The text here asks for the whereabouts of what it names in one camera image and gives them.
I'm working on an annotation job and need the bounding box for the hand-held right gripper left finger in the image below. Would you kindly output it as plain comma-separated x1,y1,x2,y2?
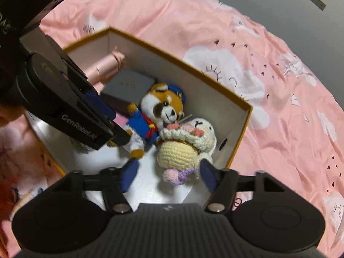
54,158,140,215

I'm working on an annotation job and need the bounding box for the white crochet doll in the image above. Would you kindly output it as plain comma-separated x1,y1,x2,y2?
156,117,215,186

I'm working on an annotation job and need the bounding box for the orange cardboard box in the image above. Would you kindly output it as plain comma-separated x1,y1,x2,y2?
20,26,253,205

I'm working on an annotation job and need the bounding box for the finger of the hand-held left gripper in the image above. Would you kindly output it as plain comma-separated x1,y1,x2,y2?
106,120,132,146
44,36,116,120

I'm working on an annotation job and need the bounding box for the pink printed blanket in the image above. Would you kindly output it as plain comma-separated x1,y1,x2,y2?
0,0,344,258

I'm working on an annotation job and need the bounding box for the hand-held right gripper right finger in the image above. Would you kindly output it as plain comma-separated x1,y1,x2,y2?
199,159,285,215

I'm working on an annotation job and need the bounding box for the raccoon plush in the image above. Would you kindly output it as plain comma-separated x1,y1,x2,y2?
107,82,186,159

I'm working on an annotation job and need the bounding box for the dark grey box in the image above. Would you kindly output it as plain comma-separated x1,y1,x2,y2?
100,70,158,113

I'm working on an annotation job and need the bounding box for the pink selfie stick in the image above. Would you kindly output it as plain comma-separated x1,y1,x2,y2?
86,46,127,85

